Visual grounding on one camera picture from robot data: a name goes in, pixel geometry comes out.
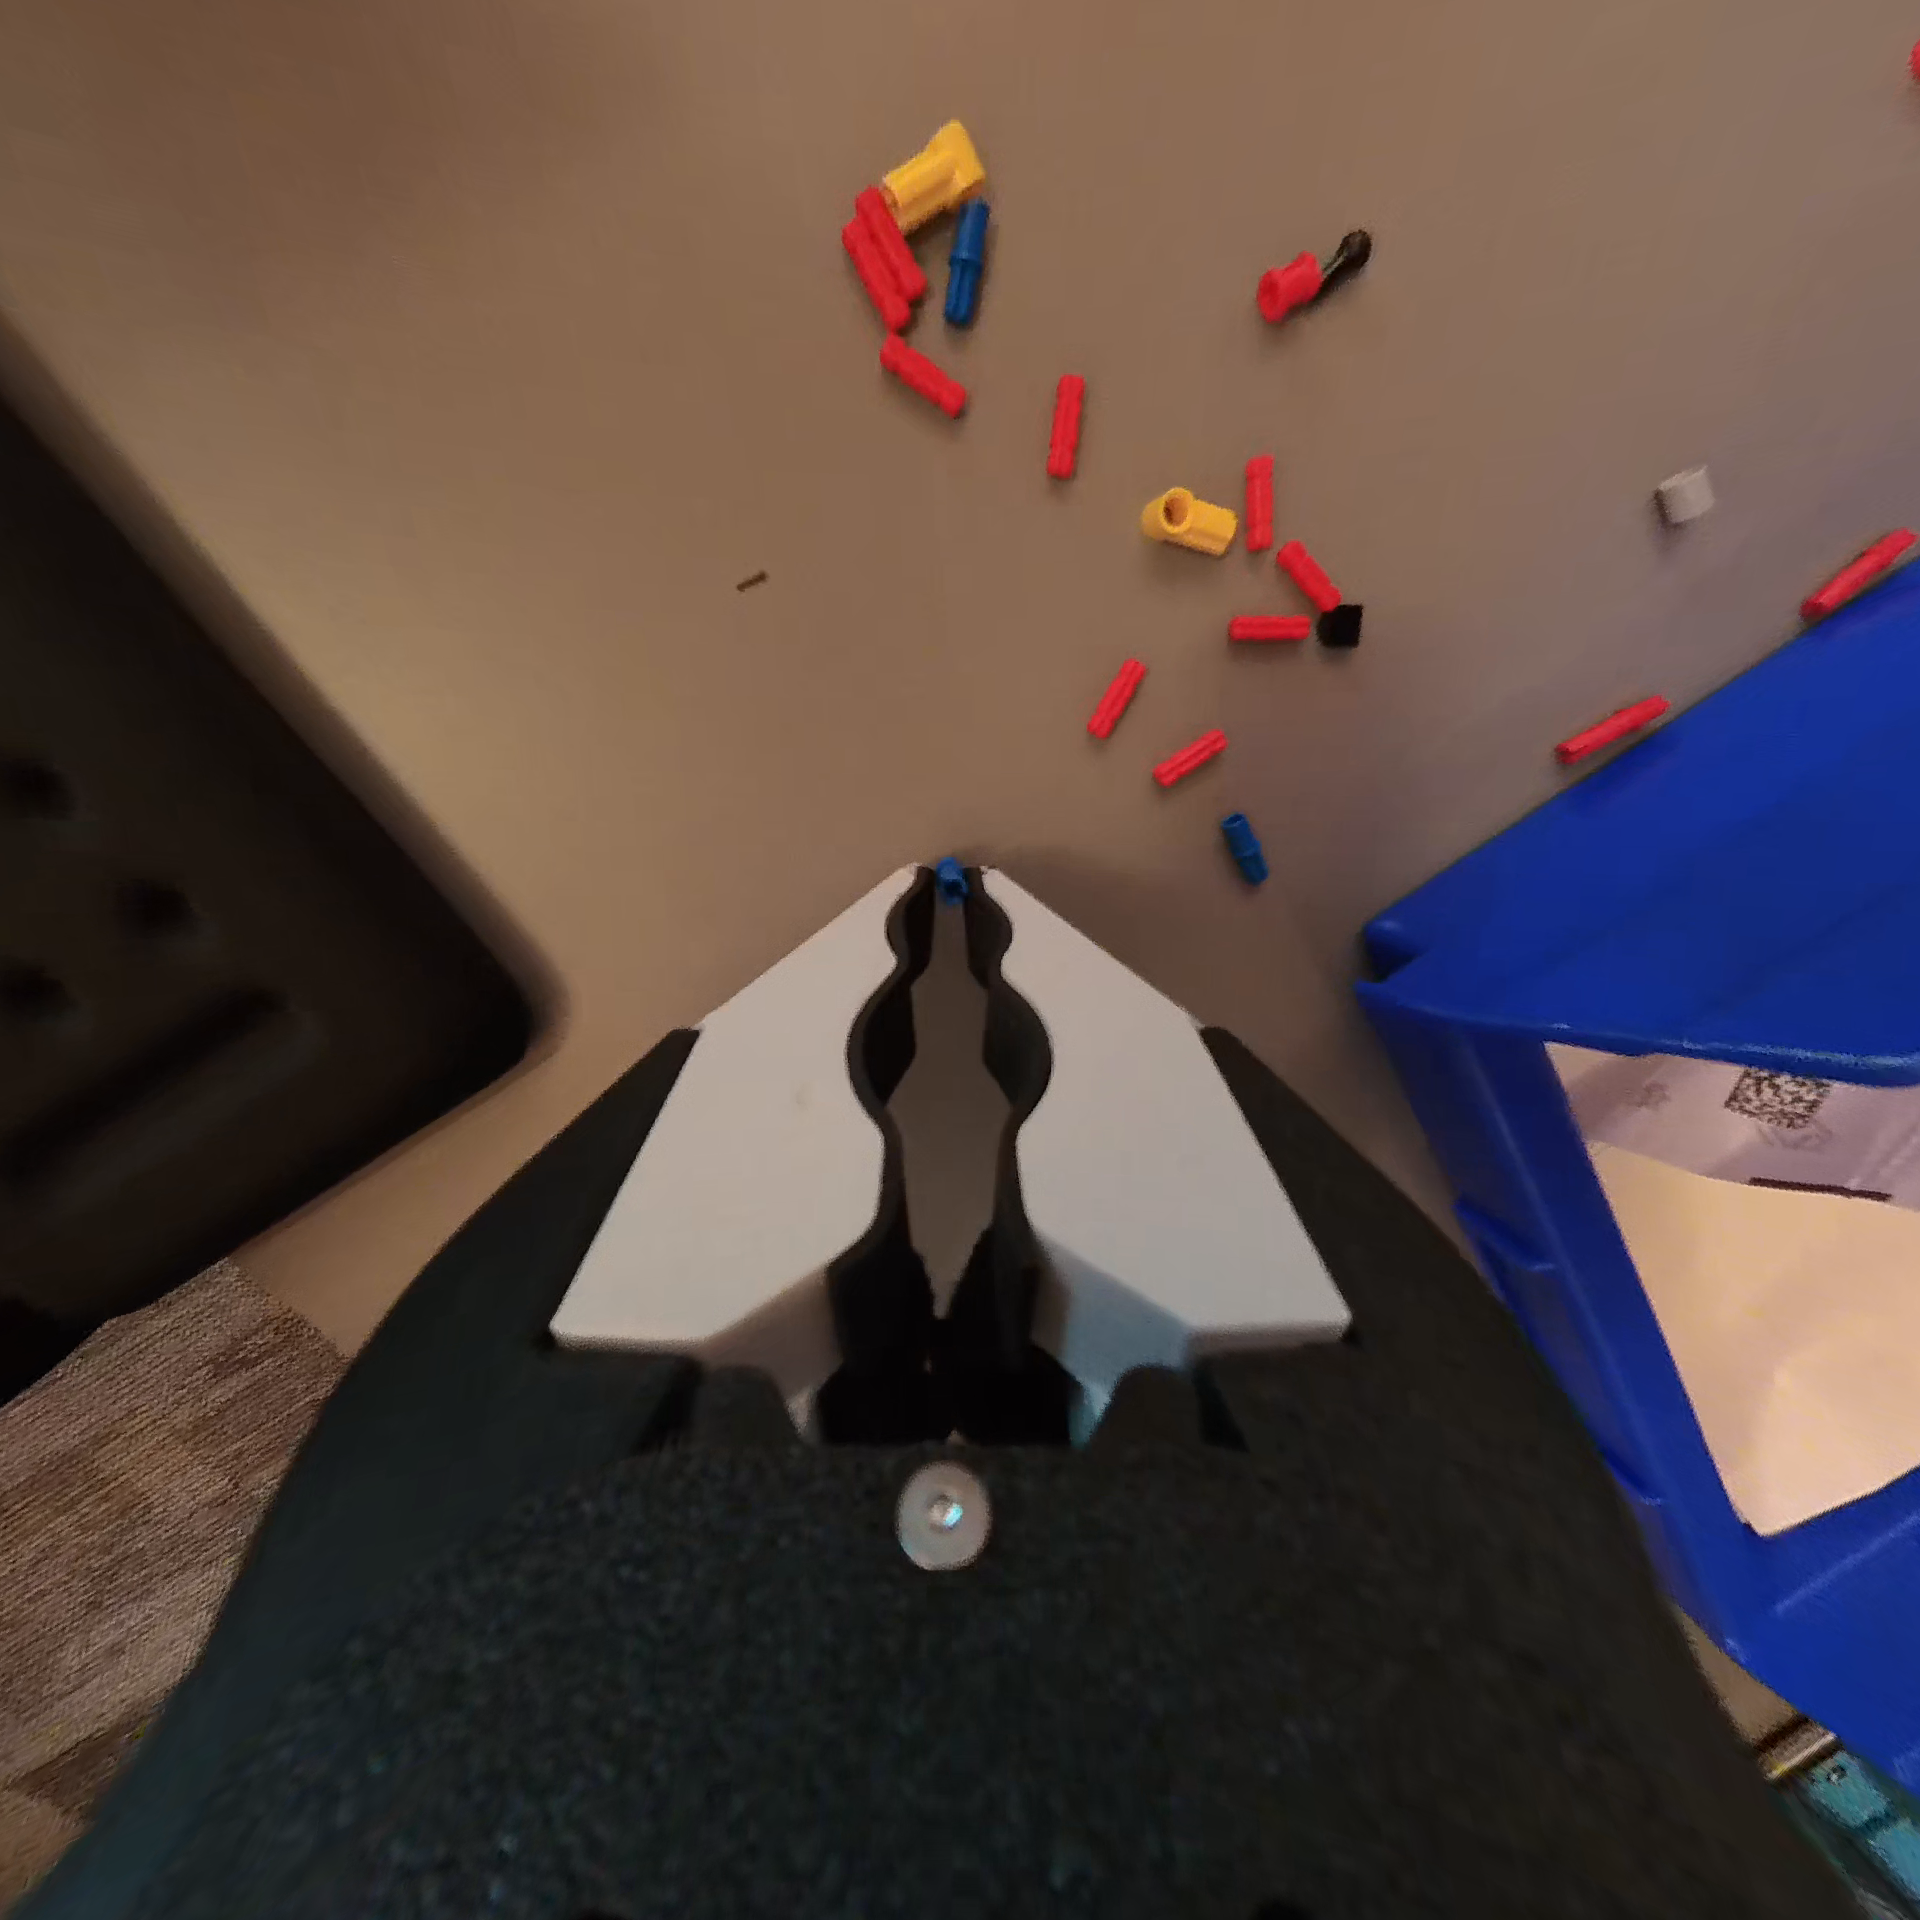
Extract black mat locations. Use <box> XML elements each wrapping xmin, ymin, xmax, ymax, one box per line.
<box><xmin>0</xmin><ymin>323</ymin><xmax>543</xmax><ymax>1405</ymax></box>

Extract white paper bag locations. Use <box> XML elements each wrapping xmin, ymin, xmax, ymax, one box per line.
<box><xmin>1545</xmin><ymin>1042</ymin><xmax>1920</xmax><ymax>1540</ymax></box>

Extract scattered lego pins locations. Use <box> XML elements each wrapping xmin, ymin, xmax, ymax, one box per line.
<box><xmin>841</xmin><ymin>121</ymin><xmax>1920</xmax><ymax>889</ymax></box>

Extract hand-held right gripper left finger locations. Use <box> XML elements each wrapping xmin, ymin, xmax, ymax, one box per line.
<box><xmin>546</xmin><ymin>862</ymin><xmax>945</xmax><ymax>1369</ymax></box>

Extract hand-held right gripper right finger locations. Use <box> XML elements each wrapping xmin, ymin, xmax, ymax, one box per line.
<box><xmin>961</xmin><ymin>865</ymin><xmax>1356</xmax><ymax>1378</ymax></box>

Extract teal bag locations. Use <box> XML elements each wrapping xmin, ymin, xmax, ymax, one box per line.
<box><xmin>1762</xmin><ymin>1725</ymin><xmax>1920</xmax><ymax>1920</ymax></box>

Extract blue plastic bin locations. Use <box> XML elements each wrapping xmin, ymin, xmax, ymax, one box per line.
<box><xmin>1354</xmin><ymin>563</ymin><xmax>1920</xmax><ymax>1759</ymax></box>

